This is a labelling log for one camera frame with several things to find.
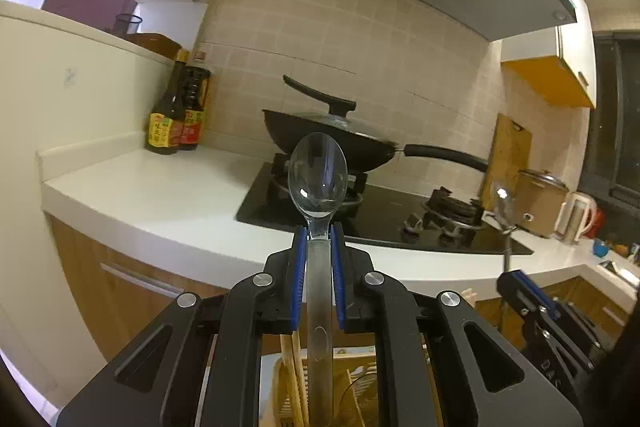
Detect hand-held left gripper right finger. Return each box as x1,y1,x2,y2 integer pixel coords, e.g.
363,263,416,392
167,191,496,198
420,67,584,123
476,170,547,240
330,222,584,427

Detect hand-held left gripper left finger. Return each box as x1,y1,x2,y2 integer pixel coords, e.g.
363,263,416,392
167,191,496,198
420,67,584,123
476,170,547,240
56,226,308,427

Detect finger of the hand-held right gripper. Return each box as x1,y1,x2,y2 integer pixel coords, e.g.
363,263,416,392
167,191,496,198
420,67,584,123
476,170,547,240
496,270,563,325

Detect clear plastic spoon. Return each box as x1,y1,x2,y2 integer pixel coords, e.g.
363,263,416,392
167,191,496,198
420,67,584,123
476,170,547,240
491,181,520,275
287,132,348,427

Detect wooden chopstick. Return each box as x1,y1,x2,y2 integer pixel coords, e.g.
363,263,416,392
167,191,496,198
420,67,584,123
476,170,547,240
279,333,296,427
290,333,312,427

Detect beige plastic utensil basket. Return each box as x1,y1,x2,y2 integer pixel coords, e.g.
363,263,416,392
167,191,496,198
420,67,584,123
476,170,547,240
261,347,446,427

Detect black glass gas cooktop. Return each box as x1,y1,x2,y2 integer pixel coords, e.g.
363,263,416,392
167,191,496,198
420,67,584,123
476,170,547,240
236,162,535,256

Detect beige rice cooker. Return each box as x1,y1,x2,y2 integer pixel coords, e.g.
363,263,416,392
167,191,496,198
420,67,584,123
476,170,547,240
512,168,571,239

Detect white electric kettle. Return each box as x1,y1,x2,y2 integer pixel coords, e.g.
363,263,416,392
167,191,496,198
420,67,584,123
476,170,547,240
554,192,598,243

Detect red container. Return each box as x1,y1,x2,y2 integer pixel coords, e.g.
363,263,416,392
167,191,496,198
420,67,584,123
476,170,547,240
582,207,606,239

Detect black wok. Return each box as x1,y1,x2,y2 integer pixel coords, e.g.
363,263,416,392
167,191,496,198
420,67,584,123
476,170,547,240
262,108,490,174

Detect wooden cutting board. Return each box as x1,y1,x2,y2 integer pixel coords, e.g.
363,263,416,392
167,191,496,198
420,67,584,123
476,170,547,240
481,113,533,210

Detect white kitchen countertop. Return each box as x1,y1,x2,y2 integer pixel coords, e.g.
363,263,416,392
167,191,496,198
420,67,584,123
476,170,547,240
35,132,640,293

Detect dark window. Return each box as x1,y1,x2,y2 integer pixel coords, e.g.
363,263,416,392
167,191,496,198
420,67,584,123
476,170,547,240
592,32,640,253

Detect dark bottle with red label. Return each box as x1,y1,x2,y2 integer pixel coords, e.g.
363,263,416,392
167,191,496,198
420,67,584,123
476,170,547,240
177,52,212,152

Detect tall soy sauce bottle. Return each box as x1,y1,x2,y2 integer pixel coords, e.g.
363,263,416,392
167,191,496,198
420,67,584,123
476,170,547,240
146,49,191,155

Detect brown box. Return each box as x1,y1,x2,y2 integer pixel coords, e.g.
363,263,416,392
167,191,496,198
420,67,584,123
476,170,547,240
125,33,182,60

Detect wok lid with black handle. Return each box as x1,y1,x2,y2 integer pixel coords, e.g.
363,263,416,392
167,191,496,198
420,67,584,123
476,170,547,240
265,74,401,142

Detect white and yellow wall cabinet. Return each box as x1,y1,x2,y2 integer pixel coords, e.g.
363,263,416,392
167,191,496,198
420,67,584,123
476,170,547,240
500,0,598,109

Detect black wire basket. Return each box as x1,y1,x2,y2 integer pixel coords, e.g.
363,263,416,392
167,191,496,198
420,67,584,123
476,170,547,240
115,13,142,36

